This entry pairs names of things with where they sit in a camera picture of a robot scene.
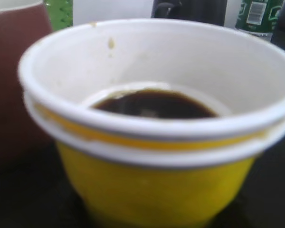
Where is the water bottle green label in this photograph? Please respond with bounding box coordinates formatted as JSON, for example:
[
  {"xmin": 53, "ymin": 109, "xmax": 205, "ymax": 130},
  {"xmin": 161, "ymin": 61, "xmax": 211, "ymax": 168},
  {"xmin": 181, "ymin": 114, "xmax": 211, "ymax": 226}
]
[{"xmin": 235, "ymin": 0, "xmax": 284, "ymax": 42}]

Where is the red ceramic mug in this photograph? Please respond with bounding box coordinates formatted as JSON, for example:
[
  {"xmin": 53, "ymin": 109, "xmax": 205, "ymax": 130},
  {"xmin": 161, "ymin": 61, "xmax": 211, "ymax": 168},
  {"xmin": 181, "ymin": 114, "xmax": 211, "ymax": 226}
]
[{"xmin": 0, "ymin": 0, "xmax": 52, "ymax": 171}]

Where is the yellow paper cup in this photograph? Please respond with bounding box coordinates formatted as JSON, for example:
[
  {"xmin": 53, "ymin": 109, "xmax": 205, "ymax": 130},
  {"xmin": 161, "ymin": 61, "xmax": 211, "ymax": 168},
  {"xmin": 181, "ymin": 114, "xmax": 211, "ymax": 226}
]
[{"xmin": 18, "ymin": 19, "xmax": 285, "ymax": 228}]

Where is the green soda bottle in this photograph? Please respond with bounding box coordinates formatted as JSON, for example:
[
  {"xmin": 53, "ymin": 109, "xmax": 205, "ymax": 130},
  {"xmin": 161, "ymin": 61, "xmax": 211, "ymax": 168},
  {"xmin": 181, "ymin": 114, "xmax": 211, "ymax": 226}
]
[{"xmin": 44, "ymin": 0, "xmax": 73, "ymax": 31}]

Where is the black ceramic mug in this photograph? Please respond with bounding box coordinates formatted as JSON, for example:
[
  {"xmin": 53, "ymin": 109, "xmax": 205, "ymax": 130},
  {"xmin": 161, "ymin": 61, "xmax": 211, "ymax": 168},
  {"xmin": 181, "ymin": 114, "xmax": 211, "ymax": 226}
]
[{"xmin": 152, "ymin": 0, "xmax": 227, "ymax": 26}]

